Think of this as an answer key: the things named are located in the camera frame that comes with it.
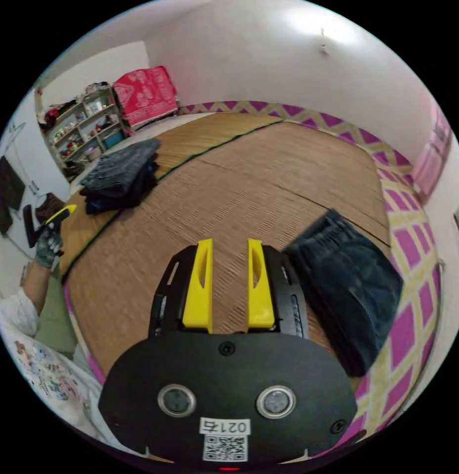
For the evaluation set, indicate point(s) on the person's left forearm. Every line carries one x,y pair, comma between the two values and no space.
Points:
37,285

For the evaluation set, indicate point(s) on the white shelf with items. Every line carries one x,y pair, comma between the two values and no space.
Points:
85,126

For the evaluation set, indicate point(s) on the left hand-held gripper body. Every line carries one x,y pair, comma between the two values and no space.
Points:
40,232

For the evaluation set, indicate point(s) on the bed with woven mat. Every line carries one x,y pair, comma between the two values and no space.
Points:
251,185

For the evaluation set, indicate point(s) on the pile of clothes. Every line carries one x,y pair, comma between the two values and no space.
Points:
120,174

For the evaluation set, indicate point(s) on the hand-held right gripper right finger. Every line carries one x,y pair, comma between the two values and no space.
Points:
260,300

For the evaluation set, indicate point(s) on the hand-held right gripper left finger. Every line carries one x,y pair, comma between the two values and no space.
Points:
197,296

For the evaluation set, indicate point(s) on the dark hanging cloth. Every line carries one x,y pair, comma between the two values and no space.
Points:
5,192

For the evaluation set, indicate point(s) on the person's body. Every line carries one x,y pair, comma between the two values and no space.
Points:
48,370

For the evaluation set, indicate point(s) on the person's left hand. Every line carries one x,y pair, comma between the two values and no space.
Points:
48,246

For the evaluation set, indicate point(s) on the pink curtain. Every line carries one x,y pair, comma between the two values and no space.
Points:
433,159

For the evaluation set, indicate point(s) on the red patterned cloth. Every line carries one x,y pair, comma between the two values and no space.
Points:
146,96

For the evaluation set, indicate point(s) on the folded dark blue jeans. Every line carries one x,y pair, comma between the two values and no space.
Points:
344,289

